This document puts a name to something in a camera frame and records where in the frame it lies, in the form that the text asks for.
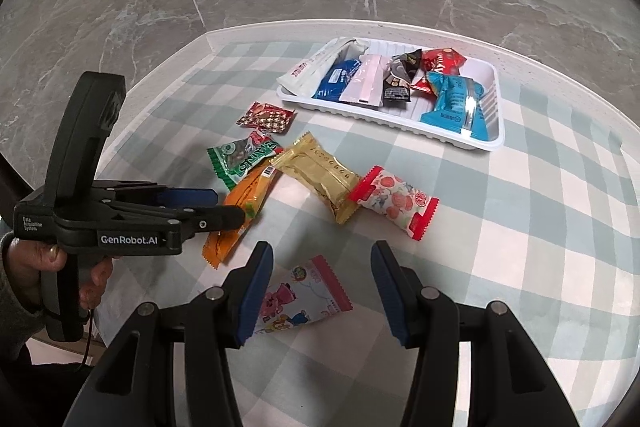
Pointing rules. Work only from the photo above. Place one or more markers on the large white snack packet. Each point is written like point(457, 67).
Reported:
point(310, 72)

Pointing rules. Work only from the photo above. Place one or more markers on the light blue snack packet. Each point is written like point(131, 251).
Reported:
point(450, 107)

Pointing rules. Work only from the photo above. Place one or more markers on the pink cartoon snack packet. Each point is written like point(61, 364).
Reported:
point(305, 297)

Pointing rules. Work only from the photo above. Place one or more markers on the long pale pink packet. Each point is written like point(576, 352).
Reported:
point(365, 82)

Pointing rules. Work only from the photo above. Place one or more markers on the plain red snack packet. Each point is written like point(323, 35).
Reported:
point(440, 59)

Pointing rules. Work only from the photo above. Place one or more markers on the gold foil packet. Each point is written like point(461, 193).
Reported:
point(320, 179)

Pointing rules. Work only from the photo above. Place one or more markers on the red white peach packet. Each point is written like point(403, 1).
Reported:
point(395, 202)

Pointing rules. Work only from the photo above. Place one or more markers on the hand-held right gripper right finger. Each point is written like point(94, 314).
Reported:
point(392, 302)

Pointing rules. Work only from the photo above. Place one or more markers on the black snack packet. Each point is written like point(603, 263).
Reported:
point(400, 77)

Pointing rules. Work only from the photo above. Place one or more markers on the orange snack packet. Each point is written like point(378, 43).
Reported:
point(255, 192)

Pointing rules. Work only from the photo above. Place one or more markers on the dark blue snack packet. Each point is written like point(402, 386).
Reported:
point(335, 79)

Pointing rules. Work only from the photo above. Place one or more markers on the person's left hand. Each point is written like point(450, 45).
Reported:
point(35, 267)

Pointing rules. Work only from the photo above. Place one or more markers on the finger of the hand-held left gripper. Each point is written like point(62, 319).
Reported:
point(192, 197)
point(215, 219)

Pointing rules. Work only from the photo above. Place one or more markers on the white plastic tray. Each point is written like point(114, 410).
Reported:
point(400, 114)

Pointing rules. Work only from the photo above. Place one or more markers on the small red patterned packet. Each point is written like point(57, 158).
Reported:
point(265, 117)

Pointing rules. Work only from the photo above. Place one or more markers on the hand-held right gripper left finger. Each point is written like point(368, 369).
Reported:
point(255, 297)

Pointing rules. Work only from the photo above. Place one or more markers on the green candy packet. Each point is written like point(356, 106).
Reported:
point(240, 162)

